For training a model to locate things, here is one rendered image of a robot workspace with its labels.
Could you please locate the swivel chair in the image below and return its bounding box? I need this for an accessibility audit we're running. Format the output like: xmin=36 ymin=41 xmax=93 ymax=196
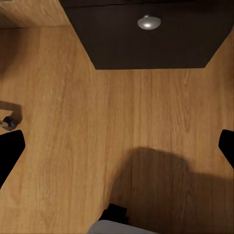
xmin=0 ymin=117 xmax=19 ymax=131

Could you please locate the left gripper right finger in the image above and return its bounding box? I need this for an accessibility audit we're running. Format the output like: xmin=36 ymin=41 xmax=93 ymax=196
xmin=218 ymin=130 xmax=234 ymax=169

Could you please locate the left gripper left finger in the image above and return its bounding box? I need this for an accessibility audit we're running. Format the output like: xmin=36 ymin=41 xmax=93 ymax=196
xmin=0 ymin=130 xmax=25 ymax=188

